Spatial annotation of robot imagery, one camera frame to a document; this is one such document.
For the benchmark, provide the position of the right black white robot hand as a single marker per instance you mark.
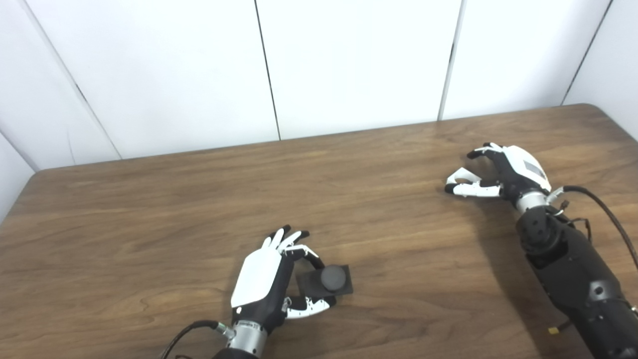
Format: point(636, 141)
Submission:
point(518, 172)

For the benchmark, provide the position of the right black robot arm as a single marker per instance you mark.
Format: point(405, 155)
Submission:
point(573, 269)

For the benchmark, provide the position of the black peg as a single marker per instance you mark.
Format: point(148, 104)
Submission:
point(333, 279)

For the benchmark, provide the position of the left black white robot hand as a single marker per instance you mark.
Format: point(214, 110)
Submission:
point(256, 281)

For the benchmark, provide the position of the white square piece with hole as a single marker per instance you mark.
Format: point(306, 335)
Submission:
point(452, 178)

